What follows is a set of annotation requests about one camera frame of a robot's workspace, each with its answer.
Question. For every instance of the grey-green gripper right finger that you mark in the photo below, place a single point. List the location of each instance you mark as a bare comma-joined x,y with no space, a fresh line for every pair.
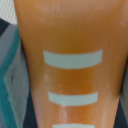
121,120

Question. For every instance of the beige woven placemat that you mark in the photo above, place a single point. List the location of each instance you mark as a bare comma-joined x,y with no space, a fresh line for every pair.
7,11

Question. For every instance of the orange toy bread loaf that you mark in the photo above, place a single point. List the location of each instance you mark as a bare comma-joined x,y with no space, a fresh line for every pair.
76,53

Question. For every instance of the grey-green gripper left finger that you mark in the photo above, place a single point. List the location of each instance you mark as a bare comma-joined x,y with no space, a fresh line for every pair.
16,107

